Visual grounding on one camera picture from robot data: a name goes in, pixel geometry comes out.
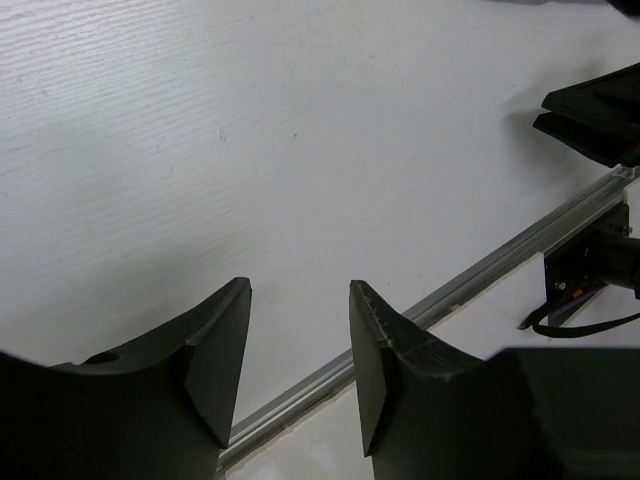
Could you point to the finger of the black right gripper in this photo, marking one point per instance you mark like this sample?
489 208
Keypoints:
605 148
614 96

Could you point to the black pleated skirt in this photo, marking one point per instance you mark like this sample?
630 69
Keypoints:
626 7

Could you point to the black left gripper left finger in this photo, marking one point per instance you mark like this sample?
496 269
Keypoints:
159 406

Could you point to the aluminium table edge rail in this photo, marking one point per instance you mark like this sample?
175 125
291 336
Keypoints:
544 236

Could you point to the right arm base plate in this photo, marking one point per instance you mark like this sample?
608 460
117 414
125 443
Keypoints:
603 253

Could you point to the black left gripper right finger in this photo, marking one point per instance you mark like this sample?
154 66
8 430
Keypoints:
431 411

